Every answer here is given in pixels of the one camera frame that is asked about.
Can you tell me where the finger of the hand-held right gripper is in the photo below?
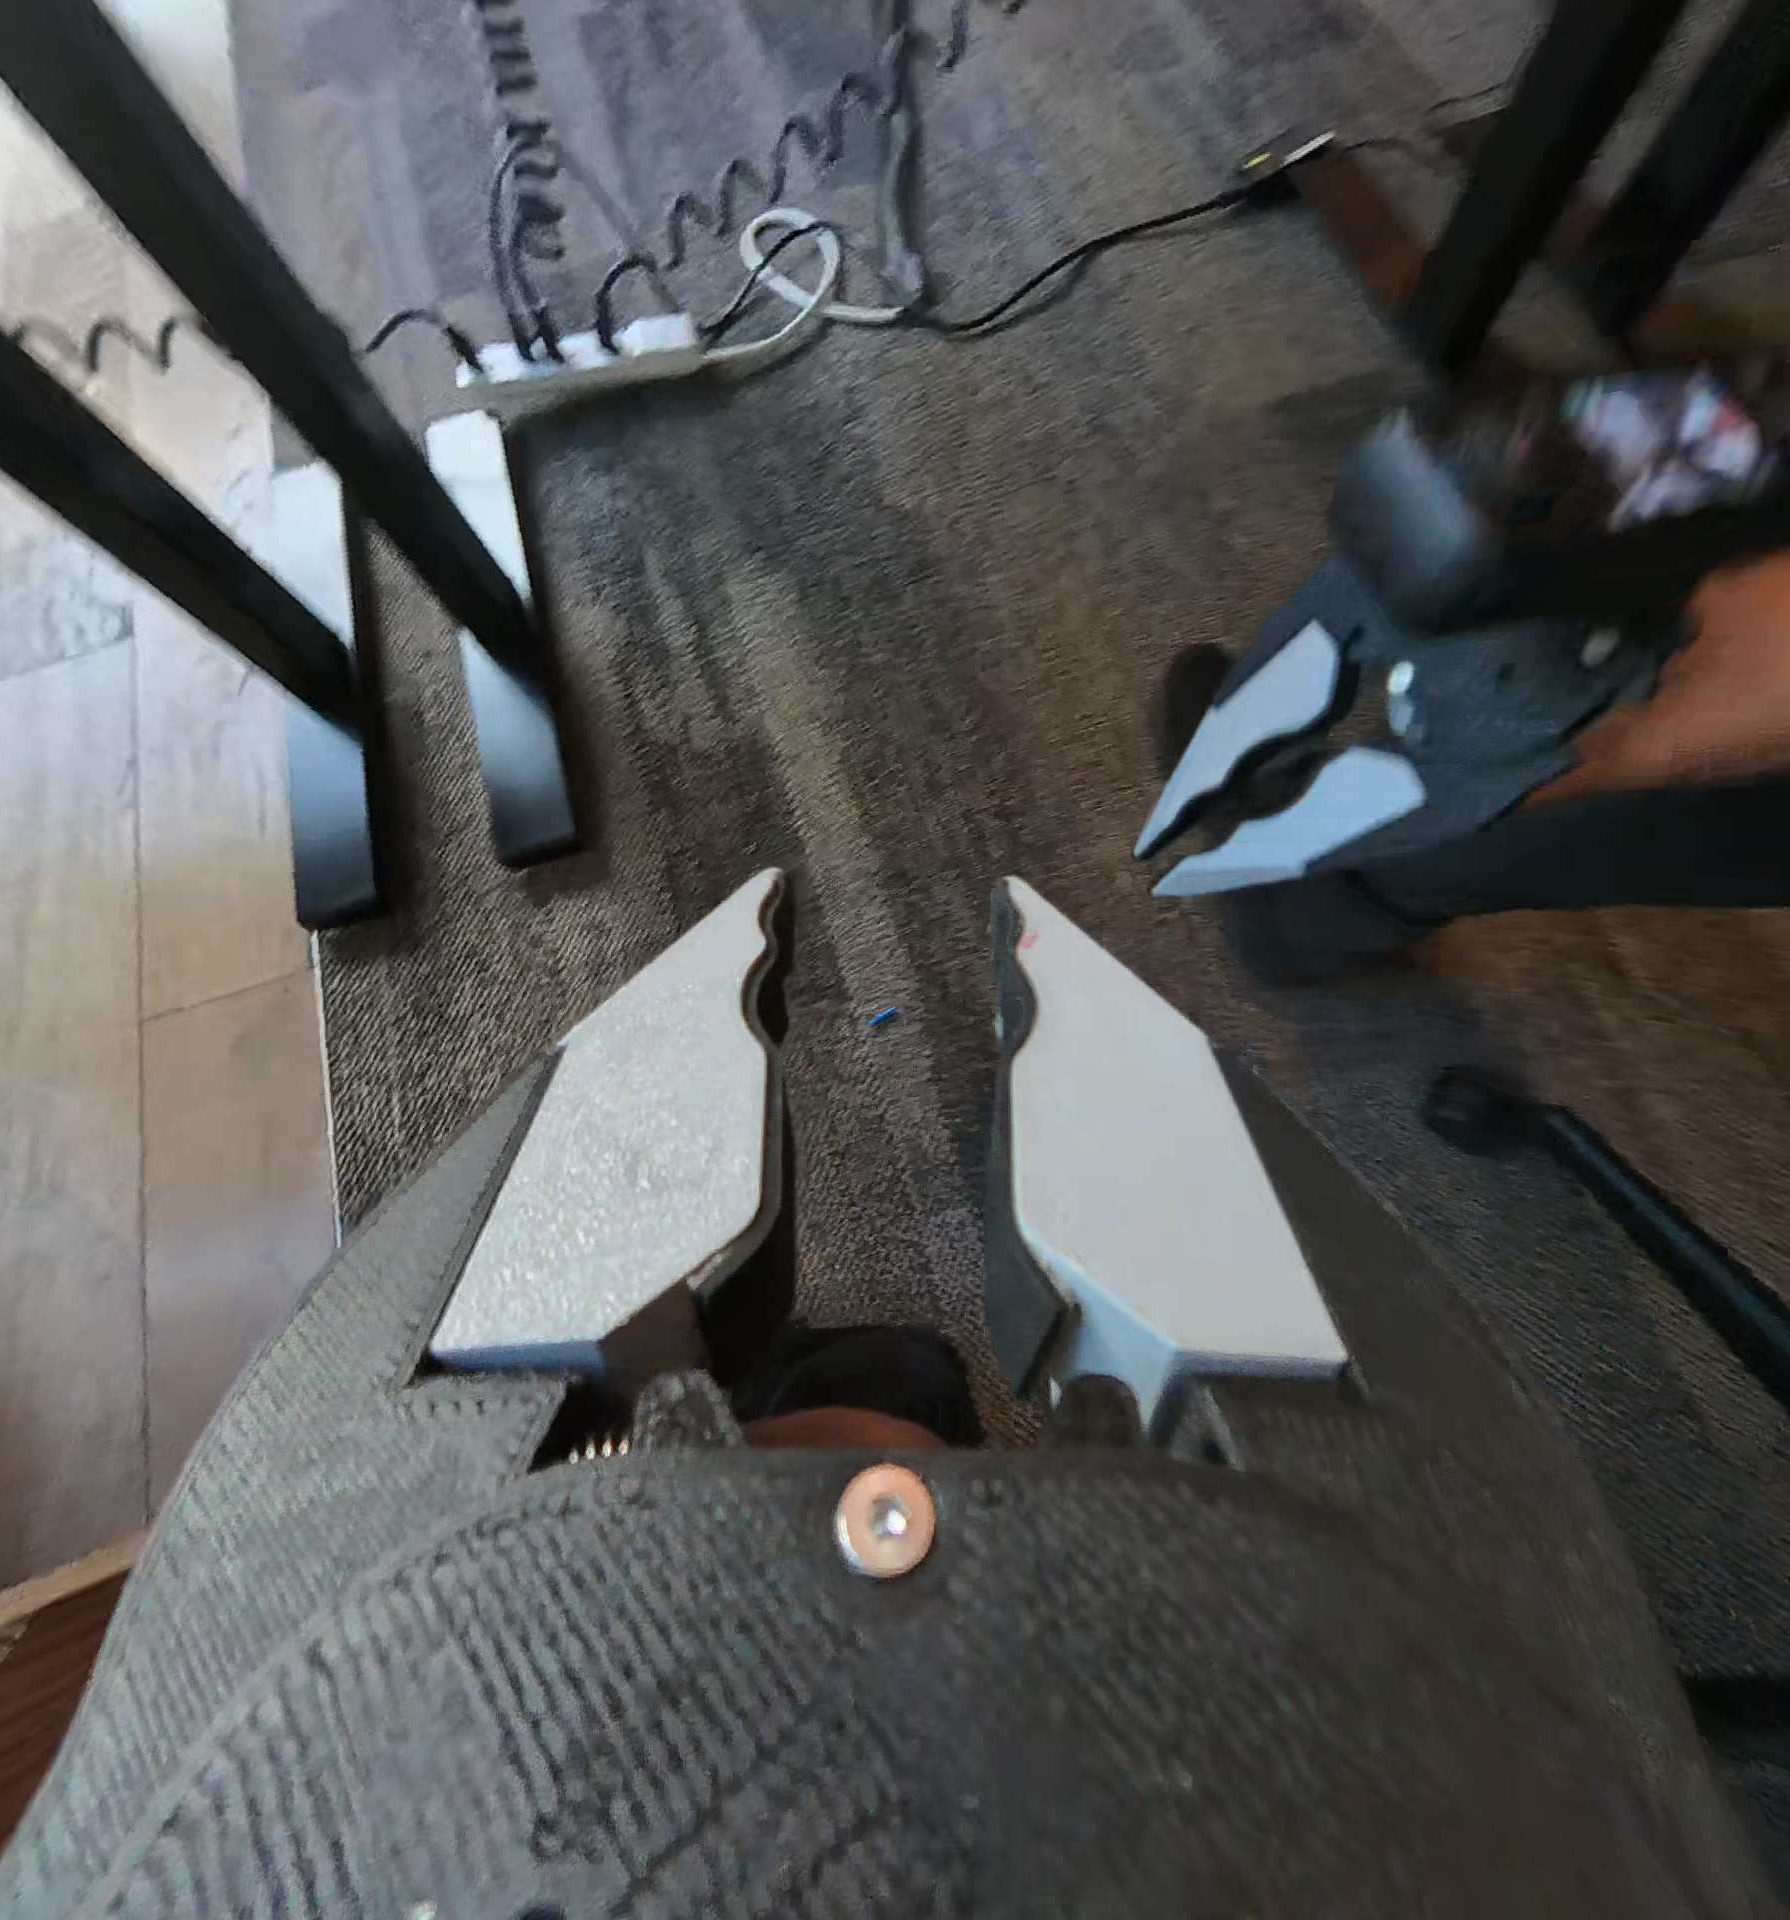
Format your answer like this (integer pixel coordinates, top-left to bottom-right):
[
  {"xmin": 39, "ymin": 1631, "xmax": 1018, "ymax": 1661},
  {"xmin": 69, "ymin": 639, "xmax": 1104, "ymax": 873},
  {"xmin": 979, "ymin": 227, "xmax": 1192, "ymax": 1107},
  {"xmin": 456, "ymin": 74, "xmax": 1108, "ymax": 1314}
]
[
  {"xmin": 1150, "ymin": 748, "xmax": 1432, "ymax": 903},
  {"xmin": 1133, "ymin": 622, "xmax": 1352, "ymax": 861}
]

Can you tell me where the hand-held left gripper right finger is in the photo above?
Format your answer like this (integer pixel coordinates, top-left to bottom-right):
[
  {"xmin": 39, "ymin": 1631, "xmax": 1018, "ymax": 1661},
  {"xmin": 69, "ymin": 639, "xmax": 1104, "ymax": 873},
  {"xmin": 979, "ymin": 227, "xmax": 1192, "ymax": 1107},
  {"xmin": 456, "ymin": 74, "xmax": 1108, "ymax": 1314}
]
[{"xmin": 986, "ymin": 879, "xmax": 1352, "ymax": 1452}]

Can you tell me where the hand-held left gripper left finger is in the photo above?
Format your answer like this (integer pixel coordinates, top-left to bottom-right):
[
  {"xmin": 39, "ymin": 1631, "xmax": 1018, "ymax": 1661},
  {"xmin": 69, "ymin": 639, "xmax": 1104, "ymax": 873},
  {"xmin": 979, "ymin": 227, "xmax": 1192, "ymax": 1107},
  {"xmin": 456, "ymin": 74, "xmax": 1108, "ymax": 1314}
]
[{"xmin": 425, "ymin": 873, "xmax": 797, "ymax": 1375}]

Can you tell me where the black metal desk leg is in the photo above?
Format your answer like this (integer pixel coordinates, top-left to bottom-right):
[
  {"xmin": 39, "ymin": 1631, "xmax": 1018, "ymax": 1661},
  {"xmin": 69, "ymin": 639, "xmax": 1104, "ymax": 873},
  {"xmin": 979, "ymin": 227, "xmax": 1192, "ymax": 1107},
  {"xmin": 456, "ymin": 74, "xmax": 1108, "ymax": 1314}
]
[
  {"xmin": 1397, "ymin": 0, "xmax": 1700, "ymax": 385},
  {"xmin": 0, "ymin": 270, "xmax": 390, "ymax": 934},
  {"xmin": 0, "ymin": 0, "xmax": 578, "ymax": 873},
  {"xmin": 1579, "ymin": 0, "xmax": 1790, "ymax": 356}
]

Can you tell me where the person's right hand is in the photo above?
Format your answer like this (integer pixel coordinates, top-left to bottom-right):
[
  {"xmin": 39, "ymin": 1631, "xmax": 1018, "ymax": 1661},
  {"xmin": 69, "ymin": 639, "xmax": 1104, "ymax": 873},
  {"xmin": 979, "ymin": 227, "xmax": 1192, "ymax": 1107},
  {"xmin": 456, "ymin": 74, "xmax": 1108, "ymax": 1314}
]
[{"xmin": 1527, "ymin": 543, "xmax": 1790, "ymax": 813}]

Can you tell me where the person's left hand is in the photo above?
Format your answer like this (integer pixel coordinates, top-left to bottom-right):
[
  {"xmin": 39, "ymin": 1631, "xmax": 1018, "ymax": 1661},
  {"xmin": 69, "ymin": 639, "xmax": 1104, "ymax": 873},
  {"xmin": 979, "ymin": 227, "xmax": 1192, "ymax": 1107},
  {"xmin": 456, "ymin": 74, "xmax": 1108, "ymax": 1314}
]
[{"xmin": 745, "ymin": 1407, "xmax": 951, "ymax": 1457}]

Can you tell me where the white power strip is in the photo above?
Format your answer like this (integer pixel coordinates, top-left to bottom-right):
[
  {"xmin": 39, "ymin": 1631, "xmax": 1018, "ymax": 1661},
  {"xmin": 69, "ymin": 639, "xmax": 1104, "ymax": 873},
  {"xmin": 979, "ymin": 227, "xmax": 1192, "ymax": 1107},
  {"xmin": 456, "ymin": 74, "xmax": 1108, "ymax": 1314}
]
[{"xmin": 454, "ymin": 311, "xmax": 717, "ymax": 398}]

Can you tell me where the wooden bench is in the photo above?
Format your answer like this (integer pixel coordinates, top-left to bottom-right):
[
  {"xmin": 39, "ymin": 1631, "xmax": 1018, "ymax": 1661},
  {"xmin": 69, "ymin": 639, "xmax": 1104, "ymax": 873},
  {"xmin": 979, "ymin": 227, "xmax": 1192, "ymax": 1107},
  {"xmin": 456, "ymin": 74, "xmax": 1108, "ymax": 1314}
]
[{"xmin": 0, "ymin": 1532, "xmax": 149, "ymax": 1920}]

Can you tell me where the thin black cable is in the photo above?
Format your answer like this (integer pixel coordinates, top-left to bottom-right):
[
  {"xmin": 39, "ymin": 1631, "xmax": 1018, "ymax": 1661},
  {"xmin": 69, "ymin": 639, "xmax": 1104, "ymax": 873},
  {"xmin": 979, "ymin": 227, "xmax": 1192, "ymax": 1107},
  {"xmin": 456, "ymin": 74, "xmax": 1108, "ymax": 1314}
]
[{"xmin": 909, "ymin": 129, "xmax": 1453, "ymax": 340}]

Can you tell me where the coiled black cable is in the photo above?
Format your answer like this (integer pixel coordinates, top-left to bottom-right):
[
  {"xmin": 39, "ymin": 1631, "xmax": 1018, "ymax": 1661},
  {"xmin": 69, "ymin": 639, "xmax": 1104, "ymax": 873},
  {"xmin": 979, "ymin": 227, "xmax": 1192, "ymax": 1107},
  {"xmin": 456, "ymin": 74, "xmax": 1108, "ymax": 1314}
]
[{"xmin": 3, "ymin": 0, "xmax": 1022, "ymax": 385}]

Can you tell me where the white cable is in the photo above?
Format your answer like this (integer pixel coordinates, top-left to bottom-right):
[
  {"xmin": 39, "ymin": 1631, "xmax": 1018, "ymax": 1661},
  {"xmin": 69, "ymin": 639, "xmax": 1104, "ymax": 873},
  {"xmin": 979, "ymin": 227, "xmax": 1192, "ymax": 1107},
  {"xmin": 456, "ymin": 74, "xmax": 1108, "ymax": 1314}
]
[{"xmin": 707, "ymin": 206, "xmax": 915, "ymax": 366}]

